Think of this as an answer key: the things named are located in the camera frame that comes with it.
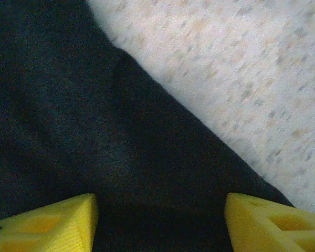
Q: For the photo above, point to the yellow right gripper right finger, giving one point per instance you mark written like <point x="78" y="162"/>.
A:
<point x="273" y="228"/>

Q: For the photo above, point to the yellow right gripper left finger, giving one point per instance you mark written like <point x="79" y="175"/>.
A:
<point x="55" y="228"/>

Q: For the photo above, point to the black t-shirt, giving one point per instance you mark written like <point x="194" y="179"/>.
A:
<point x="94" y="118"/>

